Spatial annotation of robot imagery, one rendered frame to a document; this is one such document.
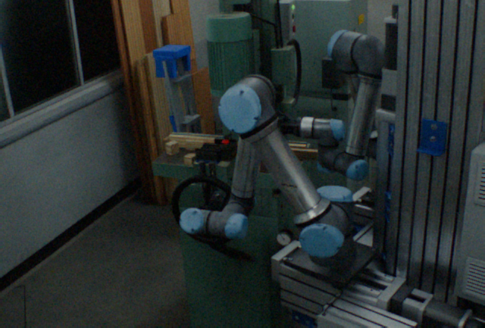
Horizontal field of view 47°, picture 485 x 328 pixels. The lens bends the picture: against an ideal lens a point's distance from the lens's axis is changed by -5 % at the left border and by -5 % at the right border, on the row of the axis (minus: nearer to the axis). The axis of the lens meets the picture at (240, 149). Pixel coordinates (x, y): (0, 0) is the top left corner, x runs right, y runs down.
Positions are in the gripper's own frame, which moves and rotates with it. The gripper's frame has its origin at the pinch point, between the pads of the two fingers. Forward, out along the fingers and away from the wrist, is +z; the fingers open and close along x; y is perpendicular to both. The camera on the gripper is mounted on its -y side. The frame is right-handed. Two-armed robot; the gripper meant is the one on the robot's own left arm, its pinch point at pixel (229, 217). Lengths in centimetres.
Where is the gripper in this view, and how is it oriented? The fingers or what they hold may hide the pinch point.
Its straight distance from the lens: 205.0
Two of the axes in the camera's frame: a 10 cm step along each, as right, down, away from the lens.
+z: 3.1, 1.4, 9.4
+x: 9.4, 0.8, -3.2
